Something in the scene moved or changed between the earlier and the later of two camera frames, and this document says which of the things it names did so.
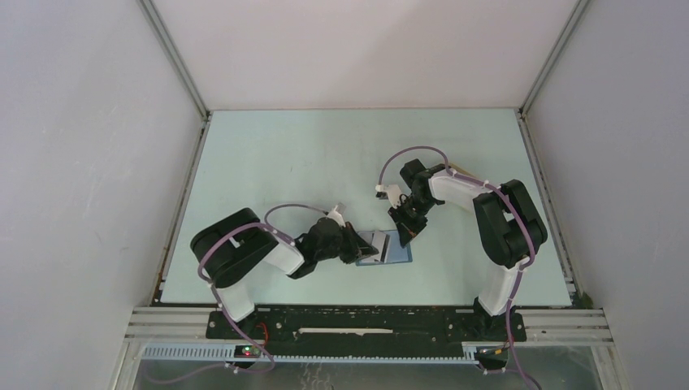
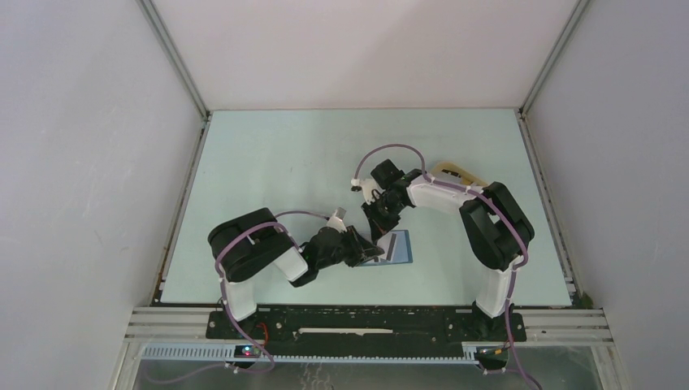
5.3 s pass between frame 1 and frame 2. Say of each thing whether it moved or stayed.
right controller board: stayed
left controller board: stayed
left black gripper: stayed
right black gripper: moved
